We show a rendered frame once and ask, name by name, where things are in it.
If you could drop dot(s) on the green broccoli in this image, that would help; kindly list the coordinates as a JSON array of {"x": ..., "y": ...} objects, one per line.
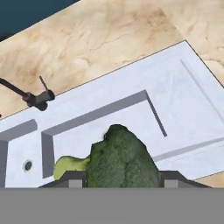
[{"x": 122, "y": 159}]

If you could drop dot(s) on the black tap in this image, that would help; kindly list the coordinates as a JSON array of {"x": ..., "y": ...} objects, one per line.
[{"x": 38, "y": 98}]

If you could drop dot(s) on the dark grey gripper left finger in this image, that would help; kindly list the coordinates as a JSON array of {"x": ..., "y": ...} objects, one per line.
[{"x": 70, "y": 179}]

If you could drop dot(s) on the dark blue cupboard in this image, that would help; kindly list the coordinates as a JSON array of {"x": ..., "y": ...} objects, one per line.
[{"x": 23, "y": 14}]

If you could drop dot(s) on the white sink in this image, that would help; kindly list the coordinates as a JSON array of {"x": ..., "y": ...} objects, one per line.
[{"x": 163, "y": 96}]

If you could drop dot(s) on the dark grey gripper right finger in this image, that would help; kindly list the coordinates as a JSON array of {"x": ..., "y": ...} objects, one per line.
[{"x": 172, "y": 178}]

